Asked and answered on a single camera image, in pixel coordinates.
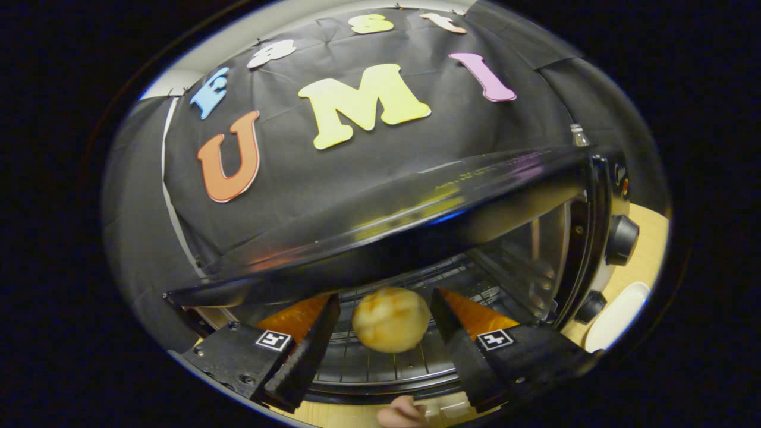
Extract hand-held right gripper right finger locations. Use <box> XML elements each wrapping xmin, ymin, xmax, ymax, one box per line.
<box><xmin>430</xmin><ymin>288</ymin><xmax>598</xmax><ymax>411</ymax></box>

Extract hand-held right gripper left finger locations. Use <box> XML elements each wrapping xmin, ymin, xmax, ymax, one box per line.
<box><xmin>169</xmin><ymin>292</ymin><xmax>341</xmax><ymax>415</ymax></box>

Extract round golden bread roll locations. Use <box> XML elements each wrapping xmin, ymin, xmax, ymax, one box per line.
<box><xmin>351</xmin><ymin>287</ymin><xmax>432</xmax><ymax>354</ymax></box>

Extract black electric oven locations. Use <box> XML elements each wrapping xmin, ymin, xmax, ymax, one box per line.
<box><xmin>163</xmin><ymin>146</ymin><xmax>641</xmax><ymax>408</ymax></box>

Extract white rectangular plate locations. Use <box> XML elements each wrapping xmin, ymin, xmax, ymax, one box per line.
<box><xmin>584</xmin><ymin>281</ymin><xmax>652</xmax><ymax>353</ymax></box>

